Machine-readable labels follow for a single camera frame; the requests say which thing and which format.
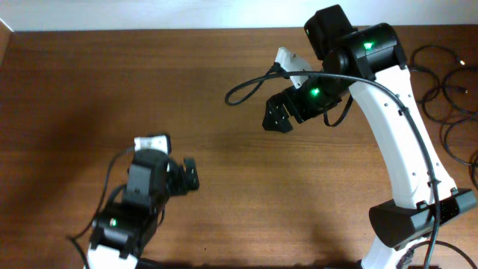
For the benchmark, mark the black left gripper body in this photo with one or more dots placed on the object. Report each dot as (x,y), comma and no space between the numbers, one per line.
(178,176)

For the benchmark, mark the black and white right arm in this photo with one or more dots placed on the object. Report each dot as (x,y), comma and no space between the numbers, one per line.
(369,66)

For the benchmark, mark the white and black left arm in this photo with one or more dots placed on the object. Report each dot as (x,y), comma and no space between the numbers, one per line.
(135,210)

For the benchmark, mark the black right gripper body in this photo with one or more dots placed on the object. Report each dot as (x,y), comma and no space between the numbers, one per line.
(301,103)

